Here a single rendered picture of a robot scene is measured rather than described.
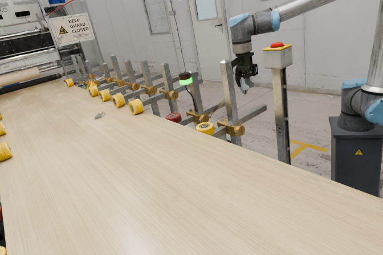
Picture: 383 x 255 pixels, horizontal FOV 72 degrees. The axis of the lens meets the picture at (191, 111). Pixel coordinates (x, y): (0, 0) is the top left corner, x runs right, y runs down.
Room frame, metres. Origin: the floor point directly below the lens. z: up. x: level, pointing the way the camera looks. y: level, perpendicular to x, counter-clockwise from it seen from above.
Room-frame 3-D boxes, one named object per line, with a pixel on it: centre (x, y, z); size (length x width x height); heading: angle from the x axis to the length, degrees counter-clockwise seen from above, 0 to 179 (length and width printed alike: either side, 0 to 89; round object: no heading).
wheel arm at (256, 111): (1.17, -0.21, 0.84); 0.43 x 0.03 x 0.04; 124
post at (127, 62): (1.93, 0.38, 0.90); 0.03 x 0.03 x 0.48; 34
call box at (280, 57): (0.89, -0.33, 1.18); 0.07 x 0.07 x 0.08; 34
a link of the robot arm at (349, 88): (1.34, -0.92, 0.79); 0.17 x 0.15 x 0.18; 173
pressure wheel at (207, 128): (1.06, -0.04, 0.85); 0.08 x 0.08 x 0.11
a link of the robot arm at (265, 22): (1.24, -0.41, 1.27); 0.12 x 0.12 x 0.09; 83
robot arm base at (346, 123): (1.35, -0.92, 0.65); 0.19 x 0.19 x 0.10
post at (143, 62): (1.73, 0.24, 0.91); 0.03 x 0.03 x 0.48; 34
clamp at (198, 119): (1.33, -0.02, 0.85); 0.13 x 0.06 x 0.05; 34
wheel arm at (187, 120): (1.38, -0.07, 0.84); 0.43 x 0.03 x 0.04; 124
